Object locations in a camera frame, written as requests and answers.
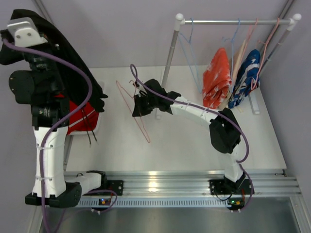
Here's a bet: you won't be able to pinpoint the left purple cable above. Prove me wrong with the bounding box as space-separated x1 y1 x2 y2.
2 38 119 233

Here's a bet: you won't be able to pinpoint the metal clothes rack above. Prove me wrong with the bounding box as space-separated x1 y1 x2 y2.
155 13 302 119

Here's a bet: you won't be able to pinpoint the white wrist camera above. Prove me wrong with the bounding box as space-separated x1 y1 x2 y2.
7 17 48 48
133 81 146 92

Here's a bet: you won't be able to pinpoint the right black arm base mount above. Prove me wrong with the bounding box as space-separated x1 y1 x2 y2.
208 179 254 195

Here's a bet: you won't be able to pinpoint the blue white patterned garment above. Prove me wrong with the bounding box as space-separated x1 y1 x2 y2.
228 49 260 109

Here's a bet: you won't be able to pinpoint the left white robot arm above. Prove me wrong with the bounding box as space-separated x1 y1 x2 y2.
6 43 107 208

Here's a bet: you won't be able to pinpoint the beige garment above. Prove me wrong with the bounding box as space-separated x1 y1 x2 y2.
219 39 247 110

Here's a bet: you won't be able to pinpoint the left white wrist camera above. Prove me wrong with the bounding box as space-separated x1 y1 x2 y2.
7 17 48 48

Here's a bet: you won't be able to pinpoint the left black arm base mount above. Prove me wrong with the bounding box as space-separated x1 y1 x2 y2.
98 180 124 196

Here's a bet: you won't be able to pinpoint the pink hanger of beige garment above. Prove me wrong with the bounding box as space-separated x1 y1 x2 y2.
228 18 259 98

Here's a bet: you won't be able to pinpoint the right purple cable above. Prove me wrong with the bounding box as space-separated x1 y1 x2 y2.
130 63 255 212

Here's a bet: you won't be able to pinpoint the purple cable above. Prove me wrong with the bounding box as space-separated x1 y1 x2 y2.
2 38 119 233
130 63 255 212

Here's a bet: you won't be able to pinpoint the white plastic basket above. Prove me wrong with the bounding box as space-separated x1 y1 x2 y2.
70 82 105 136

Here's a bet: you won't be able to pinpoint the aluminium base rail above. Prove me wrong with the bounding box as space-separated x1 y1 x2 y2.
60 168 303 209

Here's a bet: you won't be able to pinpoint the orange patterned garment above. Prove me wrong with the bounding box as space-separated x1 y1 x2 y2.
202 48 232 109

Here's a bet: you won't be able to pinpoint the black trousers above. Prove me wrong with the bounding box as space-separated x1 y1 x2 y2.
0 9 109 148

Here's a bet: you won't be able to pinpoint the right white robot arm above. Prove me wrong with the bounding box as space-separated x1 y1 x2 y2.
132 79 245 193

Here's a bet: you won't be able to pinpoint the pink hanger of black trousers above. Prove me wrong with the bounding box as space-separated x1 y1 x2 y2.
115 80 151 143

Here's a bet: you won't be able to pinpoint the red trousers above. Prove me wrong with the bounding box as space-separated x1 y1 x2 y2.
52 94 100 135

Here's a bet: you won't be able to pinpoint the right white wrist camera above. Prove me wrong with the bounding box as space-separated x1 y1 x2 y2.
133 81 146 92

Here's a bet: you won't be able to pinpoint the pink hanger of blue garment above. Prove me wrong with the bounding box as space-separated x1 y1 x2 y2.
250 18 280 91

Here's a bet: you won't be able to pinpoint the blue wire hanger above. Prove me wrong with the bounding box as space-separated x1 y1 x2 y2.
178 18 203 94
222 18 241 80

